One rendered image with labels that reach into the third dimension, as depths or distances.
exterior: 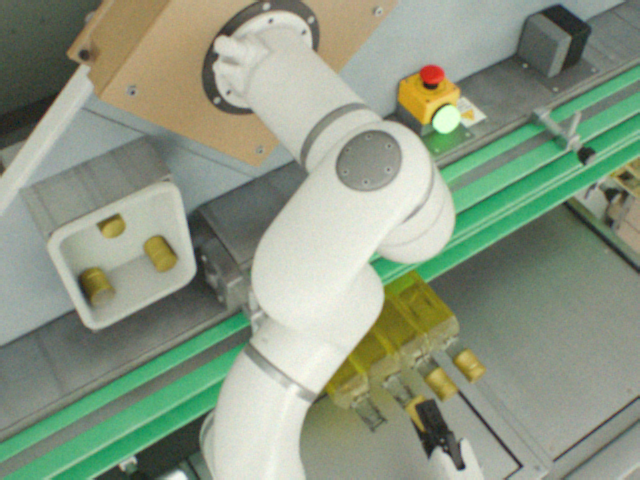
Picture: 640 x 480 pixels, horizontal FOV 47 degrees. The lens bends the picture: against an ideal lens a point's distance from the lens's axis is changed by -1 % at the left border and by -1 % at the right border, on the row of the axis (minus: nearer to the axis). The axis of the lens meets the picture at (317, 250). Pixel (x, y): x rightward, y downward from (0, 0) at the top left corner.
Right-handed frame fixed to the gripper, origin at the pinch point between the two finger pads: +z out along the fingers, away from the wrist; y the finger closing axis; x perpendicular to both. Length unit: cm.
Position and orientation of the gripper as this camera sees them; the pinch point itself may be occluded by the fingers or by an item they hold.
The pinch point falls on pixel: (427, 419)
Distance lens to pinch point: 110.8
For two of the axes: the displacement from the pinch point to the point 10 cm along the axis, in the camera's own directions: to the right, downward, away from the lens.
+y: 0.3, -5.9, -8.1
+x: -9.4, 2.5, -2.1
